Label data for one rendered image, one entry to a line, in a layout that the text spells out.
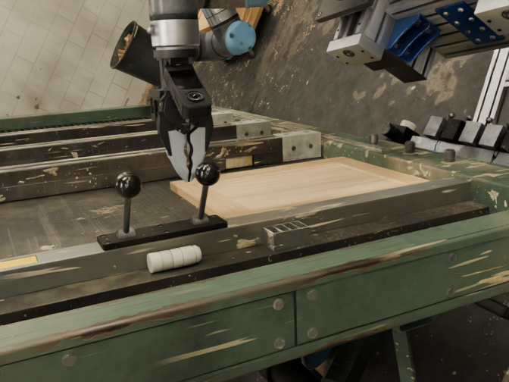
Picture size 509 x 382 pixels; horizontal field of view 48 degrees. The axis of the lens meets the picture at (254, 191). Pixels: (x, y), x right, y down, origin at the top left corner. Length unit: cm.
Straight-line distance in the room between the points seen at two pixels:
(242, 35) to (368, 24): 38
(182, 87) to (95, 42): 582
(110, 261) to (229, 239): 19
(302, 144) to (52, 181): 67
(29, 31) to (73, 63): 53
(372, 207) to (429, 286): 26
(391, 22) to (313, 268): 104
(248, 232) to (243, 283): 26
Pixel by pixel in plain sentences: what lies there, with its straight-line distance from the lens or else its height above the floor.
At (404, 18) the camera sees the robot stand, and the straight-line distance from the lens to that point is 163.
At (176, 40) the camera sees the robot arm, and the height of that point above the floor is 155.
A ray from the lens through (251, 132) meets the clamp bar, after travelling 185.
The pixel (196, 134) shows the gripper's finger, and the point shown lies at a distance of 92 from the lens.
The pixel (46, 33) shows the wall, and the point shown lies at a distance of 656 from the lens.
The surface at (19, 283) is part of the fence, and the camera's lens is 86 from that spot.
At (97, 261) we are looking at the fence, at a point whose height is 153.
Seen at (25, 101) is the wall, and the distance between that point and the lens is 642.
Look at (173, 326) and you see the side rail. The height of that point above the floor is 150.
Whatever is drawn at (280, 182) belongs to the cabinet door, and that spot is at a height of 112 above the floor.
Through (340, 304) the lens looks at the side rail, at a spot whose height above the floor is 129.
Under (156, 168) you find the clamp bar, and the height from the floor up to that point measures 132.
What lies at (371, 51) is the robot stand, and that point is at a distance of 158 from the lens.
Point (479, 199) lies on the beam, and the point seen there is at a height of 88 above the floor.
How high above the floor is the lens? 179
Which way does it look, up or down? 29 degrees down
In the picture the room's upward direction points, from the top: 65 degrees counter-clockwise
